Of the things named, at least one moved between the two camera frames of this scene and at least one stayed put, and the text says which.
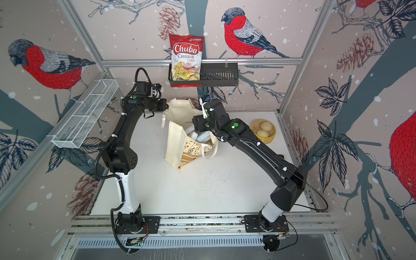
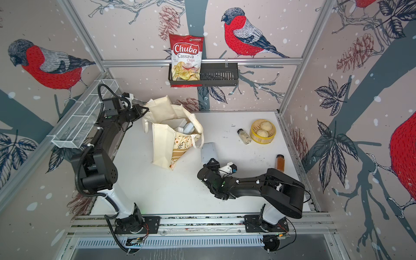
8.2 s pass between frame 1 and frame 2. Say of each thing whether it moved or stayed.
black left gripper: moved
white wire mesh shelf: stayed
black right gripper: moved
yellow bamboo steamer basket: stayed
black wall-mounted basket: stayed
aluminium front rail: stayed
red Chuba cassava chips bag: stayed
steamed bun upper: stayed
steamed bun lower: stayed
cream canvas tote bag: moved
